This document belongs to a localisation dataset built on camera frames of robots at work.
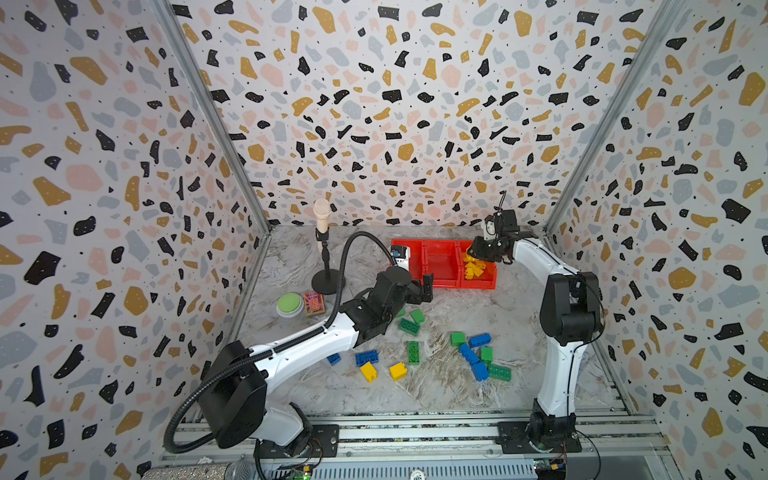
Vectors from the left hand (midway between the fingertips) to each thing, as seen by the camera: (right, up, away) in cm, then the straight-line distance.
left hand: (424, 270), depth 77 cm
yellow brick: (-15, -28, +4) cm, 32 cm away
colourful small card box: (-35, -12, +20) cm, 42 cm away
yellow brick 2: (-7, -29, +6) cm, 30 cm away
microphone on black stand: (-32, -5, +24) cm, 40 cm away
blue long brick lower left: (-17, -26, +9) cm, 32 cm away
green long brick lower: (-3, -25, +10) cm, 27 cm away
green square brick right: (+19, -25, +10) cm, 33 cm away
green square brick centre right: (+11, -22, +15) cm, 29 cm away
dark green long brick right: (+22, -29, +7) cm, 38 cm away
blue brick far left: (-25, -26, +8) cm, 37 cm away
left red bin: (-1, +3, +30) cm, 31 cm away
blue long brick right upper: (+17, -22, +13) cm, 31 cm away
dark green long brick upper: (-4, -18, +15) cm, 24 cm away
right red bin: (+24, -5, +28) cm, 37 cm away
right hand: (+17, +8, +23) cm, 30 cm away
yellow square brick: (+22, +1, +30) cm, 37 cm away
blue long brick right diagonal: (+14, -25, +10) cm, 31 cm away
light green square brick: (-6, -15, +20) cm, 26 cm away
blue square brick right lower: (+16, -29, +8) cm, 35 cm away
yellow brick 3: (+17, +2, +23) cm, 29 cm away
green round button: (-43, -12, +20) cm, 49 cm away
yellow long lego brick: (+19, -1, +29) cm, 34 cm away
